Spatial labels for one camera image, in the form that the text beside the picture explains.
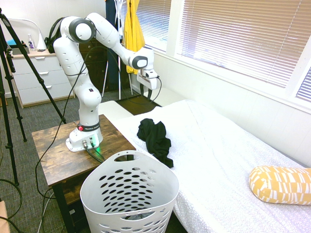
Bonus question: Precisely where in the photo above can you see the white desk lamp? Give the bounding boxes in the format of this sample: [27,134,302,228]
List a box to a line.
[7,18,47,51]

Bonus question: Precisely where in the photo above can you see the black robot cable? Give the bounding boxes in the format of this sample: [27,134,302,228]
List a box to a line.
[35,43,103,200]

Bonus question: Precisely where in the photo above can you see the narrow window blinds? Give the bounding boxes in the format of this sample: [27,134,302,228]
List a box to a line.
[121,0,172,53]

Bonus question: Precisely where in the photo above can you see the dark wooden dresser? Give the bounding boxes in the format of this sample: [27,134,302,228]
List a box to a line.
[78,40,133,94]

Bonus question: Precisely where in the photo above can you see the white perforated laundry basket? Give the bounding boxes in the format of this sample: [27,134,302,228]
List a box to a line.
[80,150,180,233]

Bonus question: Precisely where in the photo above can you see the black backpack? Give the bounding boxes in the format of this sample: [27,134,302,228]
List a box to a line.
[44,17,64,53]

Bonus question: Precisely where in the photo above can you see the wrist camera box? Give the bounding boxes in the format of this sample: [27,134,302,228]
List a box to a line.
[142,69,157,79]

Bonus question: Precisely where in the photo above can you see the black camera tripod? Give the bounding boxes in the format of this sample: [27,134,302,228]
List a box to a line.
[0,7,67,186]

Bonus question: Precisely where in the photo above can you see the yellow white patterned pillow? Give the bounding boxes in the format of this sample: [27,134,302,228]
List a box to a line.
[248,165,311,206]

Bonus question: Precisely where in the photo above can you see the white drawer dresser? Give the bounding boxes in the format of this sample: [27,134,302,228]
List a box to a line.
[9,50,76,109]

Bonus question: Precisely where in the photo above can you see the yellow hanging jacket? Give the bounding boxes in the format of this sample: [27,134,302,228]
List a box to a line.
[123,0,146,75]

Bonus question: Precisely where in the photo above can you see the small window blinds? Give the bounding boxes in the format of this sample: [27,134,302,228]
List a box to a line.
[295,67,311,102]

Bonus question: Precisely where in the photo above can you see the white coat rack stand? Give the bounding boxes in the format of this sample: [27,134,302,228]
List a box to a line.
[101,0,134,100]

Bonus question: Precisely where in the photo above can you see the rustic wooden side table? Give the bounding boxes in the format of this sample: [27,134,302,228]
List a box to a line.
[31,114,137,233]

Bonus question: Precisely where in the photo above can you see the white window blinds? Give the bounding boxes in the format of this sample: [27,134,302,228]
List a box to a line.
[176,0,311,89]

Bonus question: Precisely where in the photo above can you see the clear plastic bottle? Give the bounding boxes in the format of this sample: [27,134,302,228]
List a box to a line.
[27,33,36,51]

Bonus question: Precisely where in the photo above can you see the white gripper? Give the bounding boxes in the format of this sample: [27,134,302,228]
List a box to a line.
[137,73,161,100]

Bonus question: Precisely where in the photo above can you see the black garment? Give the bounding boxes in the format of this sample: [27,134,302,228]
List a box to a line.
[137,118,174,168]

